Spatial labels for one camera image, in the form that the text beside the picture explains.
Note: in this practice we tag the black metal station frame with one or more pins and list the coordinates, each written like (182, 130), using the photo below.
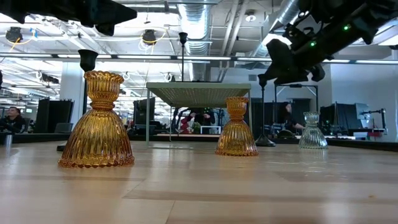
(295, 85)

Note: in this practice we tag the black curtain panel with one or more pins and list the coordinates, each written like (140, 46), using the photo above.
(339, 118)

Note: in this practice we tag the linear ceiling light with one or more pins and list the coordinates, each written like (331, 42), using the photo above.
(367, 61)
(140, 57)

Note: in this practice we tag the person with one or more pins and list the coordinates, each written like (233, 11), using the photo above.
(14, 121)
(202, 118)
(287, 118)

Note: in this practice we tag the white rack frame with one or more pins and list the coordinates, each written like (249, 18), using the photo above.
(211, 127)

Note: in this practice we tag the black metal candlestick holder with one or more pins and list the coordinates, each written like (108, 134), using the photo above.
(183, 37)
(264, 141)
(88, 60)

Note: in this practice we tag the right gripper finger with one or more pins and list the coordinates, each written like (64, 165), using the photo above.
(280, 56)
(289, 77)

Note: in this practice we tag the round ceiling fixture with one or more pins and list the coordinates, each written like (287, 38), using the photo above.
(250, 17)

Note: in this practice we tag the green perforated metal shelf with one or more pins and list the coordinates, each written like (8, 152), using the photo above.
(199, 93)

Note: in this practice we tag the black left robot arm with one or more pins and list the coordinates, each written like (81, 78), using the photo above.
(37, 7)

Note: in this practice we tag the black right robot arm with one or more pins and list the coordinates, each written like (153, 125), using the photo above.
(357, 21)

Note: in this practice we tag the amber glass candle holder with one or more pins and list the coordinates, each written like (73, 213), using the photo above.
(236, 137)
(96, 140)

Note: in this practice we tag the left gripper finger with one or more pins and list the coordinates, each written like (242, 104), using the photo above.
(116, 7)
(119, 18)

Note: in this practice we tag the clear glass candle holder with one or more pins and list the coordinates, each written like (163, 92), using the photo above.
(312, 137)

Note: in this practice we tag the black partition panel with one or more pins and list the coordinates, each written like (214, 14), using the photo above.
(53, 112)

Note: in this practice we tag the silver ventilation duct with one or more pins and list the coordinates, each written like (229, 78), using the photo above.
(196, 25)
(286, 12)

